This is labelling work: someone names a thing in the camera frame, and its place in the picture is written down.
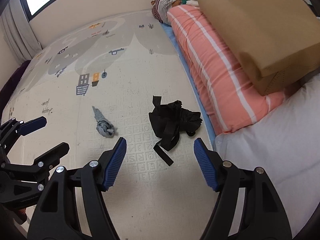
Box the bagged white duvet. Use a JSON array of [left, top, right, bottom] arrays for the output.
[[215, 74, 320, 238]]

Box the brown cardboard box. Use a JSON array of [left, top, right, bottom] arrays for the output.
[[195, 0, 320, 96]]

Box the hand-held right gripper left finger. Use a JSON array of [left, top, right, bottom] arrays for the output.
[[27, 137, 128, 240]]

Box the light blue sheet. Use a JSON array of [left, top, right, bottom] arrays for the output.
[[160, 22, 217, 153]]

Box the black cloth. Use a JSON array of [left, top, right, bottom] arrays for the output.
[[148, 95, 203, 166]]

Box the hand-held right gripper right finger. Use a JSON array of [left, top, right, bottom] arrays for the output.
[[194, 137, 293, 240]]

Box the pink striped quilt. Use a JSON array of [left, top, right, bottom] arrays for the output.
[[166, 4, 286, 134]]

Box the white curtain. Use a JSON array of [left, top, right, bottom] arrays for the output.
[[0, 0, 43, 61]]

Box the grey sock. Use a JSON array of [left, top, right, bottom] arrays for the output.
[[92, 106, 117, 139]]

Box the printed play mat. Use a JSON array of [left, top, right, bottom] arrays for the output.
[[0, 9, 216, 240]]

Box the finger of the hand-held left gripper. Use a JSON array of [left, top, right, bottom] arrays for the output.
[[0, 142, 70, 181], [0, 116, 48, 155]]

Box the striped patterned cloth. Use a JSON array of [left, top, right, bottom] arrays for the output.
[[151, 0, 182, 24]]

